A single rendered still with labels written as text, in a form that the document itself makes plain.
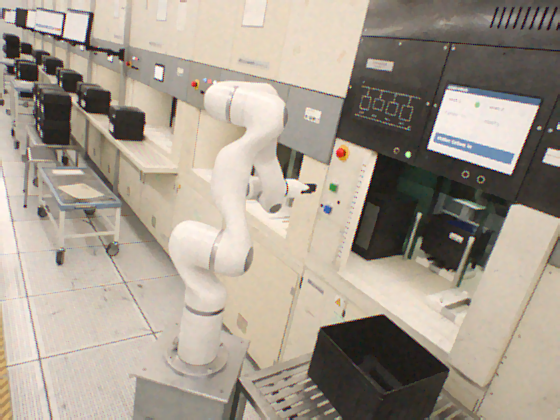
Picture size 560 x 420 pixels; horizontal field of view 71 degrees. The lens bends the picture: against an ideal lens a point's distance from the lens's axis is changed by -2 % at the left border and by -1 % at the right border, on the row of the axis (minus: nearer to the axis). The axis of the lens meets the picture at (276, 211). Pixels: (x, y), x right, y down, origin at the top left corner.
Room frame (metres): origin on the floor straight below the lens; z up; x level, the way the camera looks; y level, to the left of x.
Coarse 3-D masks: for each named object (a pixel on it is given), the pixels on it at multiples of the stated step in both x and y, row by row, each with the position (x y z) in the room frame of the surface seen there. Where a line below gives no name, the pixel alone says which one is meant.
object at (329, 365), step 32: (352, 320) 1.08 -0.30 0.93; (384, 320) 1.15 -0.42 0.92; (320, 352) 0.98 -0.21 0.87; (352, 352) 1.11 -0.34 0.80; (384, 352) 1.12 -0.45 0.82; (416, 352) 1.03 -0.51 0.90; (320, 384) 0.95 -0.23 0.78; (352, 384) 0.86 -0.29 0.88; (384, 384) 1.00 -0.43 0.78; (416, 384) 0.85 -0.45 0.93; (352, 416) 0.83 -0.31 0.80; (384, 416) 0.81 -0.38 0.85; (416, 416) 0.89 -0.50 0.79
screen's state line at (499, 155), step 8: (440, 136) 1.32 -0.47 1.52; (448, 136) 1.30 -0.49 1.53; (448, 144) 1.30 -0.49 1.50; (456, 144) 1.28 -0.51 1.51; (464, 144) 1.26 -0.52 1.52; (472, 144) 1.24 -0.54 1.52; (480, 144) 1.22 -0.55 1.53; (472, 152) 1.23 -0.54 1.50; (480, 152) 1.21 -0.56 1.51; (488, 152) 1.20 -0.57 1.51; (496, 152) 1.18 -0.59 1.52; (504, 152) 1.16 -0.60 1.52; (496, 160) 1.17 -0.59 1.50; (504, 160) 1.16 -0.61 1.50
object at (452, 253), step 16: (464, 208) 1.80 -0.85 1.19; (480, 208) 1.76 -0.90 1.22; (432, 224) 1.81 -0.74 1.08; (448, 224) 1.75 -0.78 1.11; (432, 240) 1.79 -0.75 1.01; (448, 240) 1.73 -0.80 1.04; (464, 240) 1.68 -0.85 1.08; (480, 240) 1.73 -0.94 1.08; (448, 256) 1.71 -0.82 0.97; (480, 256) 1.77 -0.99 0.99
